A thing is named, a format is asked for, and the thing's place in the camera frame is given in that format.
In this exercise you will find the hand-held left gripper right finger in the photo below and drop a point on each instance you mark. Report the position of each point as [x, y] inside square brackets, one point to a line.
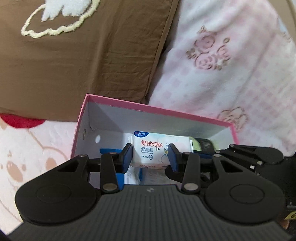
[173, 158]

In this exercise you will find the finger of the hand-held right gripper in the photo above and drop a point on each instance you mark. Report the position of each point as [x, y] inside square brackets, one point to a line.
[240, 156]
[266, 154]

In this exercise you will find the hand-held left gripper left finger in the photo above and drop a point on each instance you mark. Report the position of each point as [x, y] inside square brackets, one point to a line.
[127, 157]

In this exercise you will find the blue packet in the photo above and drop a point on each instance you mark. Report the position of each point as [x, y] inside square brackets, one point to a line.
[108, 151]

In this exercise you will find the white wet wipes packet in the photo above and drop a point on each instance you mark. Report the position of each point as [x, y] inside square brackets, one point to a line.
[150, 148]

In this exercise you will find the pink cardboard box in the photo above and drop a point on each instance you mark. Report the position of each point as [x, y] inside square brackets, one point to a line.
[111, 120]

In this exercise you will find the green yarn ball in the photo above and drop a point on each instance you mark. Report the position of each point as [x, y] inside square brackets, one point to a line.
[195, 144]

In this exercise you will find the pink checked pillow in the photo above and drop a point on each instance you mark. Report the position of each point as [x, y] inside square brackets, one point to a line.
[231, 81]

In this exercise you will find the printed bear blanket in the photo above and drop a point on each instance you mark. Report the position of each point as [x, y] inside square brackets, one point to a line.
[34, 143]

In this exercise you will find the brown embroidered pillow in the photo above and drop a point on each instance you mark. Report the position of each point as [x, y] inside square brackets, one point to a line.
[81, 58]

